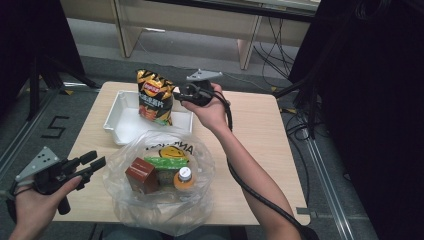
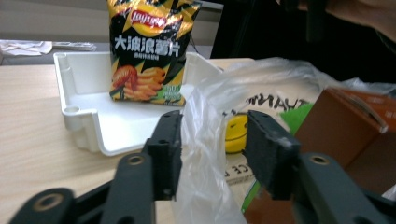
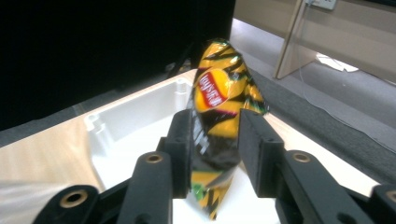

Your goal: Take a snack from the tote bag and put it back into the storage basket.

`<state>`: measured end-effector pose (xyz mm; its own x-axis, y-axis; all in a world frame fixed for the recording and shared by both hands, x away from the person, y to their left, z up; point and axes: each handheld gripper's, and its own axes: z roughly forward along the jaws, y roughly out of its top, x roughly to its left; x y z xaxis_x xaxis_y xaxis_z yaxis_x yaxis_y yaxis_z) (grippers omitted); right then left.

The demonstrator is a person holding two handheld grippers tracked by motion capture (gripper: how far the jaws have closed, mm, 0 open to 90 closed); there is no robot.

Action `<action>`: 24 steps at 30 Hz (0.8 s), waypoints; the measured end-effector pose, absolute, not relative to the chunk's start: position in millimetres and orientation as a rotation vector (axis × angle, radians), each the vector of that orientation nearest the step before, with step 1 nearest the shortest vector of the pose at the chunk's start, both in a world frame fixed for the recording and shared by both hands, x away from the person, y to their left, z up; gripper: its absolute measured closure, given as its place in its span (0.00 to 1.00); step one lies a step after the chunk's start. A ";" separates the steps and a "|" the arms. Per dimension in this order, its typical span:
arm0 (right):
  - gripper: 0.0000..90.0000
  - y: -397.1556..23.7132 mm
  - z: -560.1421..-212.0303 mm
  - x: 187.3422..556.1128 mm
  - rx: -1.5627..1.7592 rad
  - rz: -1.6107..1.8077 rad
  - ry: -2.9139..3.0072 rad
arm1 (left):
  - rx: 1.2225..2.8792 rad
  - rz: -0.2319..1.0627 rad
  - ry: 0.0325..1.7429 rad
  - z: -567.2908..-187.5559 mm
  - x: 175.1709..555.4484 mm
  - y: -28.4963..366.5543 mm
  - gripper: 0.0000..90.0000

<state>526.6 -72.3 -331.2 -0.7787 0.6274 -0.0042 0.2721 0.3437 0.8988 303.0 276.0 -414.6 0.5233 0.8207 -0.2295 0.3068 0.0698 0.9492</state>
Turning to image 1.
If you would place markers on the orange drink bottle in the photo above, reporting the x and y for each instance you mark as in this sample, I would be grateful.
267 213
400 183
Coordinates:
184 178

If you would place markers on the black curtain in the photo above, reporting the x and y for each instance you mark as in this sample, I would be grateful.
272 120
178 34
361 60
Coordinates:
373 100
30 33

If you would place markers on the black metal stand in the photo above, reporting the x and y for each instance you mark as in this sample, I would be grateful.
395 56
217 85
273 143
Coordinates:
311 100

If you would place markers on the person's right hand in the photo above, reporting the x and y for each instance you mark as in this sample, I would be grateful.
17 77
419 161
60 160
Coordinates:
210 115

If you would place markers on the person's left hand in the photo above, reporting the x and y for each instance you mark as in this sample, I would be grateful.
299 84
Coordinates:
33 210

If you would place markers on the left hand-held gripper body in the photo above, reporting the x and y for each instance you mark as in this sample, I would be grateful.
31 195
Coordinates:
40 163

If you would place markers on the green snack packet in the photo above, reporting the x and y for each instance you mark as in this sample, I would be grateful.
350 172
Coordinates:
166 162

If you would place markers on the yellow black chips bag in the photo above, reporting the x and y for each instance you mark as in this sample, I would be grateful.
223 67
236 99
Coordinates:
155 96

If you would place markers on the light wooden desk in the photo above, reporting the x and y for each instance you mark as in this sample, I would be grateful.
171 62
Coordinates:
186 23

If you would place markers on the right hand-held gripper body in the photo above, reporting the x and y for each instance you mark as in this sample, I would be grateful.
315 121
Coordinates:
203 75

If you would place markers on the white plastic bin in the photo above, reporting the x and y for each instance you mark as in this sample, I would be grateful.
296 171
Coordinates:
126 123

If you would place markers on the black tripod stand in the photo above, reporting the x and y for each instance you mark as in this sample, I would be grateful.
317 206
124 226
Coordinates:
33 86

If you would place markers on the brown carton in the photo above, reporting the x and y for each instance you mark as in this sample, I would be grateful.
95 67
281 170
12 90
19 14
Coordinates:
143 175

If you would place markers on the aluminium floor rail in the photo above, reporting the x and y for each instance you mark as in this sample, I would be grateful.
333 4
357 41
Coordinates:
23 133
328 186

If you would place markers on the clear plastic bag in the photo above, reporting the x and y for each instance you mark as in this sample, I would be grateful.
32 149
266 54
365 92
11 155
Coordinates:
200 200

